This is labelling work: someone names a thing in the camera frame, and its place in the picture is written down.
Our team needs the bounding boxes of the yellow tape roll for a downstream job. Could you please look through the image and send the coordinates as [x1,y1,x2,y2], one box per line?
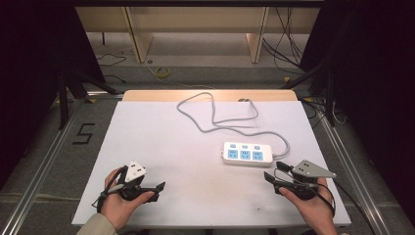
[154,67,171,79]

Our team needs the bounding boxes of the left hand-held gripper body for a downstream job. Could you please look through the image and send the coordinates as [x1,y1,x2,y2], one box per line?
[116,160,148,202]

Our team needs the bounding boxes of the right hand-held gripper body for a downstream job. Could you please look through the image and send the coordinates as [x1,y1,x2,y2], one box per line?
[287,159,338,201]

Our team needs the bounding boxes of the person's left hand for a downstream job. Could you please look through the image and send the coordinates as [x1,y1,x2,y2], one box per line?
[100,167,156,230]

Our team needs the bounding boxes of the person's right hand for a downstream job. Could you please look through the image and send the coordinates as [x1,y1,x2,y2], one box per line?
[279,177,338,229]

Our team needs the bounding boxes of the black floor cable bundle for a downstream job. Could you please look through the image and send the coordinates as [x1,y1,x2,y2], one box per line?
[261,6,311,71]

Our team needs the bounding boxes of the white table cover board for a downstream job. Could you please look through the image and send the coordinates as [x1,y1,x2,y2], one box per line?
[70,100,352,228]

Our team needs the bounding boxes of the thin black floor cable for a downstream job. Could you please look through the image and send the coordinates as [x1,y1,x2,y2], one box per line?
[95,53,128,84]

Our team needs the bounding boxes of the grey power strip cable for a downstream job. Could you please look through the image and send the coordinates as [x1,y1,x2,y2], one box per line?
[176,91,291,162]

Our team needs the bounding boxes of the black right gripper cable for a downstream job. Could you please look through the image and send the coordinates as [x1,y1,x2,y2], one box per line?
[321,178,377,235]

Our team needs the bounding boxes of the light wooden desk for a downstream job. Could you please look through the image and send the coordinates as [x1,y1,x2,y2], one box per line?
[74,6,321,65]

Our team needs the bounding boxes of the white power strip blue sockets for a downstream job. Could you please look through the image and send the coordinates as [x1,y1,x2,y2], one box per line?
[222,141,274,168]

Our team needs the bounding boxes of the tangled cables beside table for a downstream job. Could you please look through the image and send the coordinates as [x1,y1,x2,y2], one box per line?
[300,96,347,127]

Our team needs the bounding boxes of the aluminium floor rail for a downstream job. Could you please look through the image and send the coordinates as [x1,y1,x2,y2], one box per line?
[0,107,81,235]
[316,112,394,235]

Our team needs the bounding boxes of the white floor cable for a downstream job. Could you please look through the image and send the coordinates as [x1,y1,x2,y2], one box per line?
[143,58,215,90]

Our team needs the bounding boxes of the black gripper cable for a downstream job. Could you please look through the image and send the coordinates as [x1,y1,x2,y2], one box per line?
[321,178,377,235]
[91,165,129,214]

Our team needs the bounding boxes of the black metal stand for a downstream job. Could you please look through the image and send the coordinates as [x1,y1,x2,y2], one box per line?
[281,61,339,127]
[56,69,120,131]

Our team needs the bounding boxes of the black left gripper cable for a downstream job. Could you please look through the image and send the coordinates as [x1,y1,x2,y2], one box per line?
[91,165,129,214]

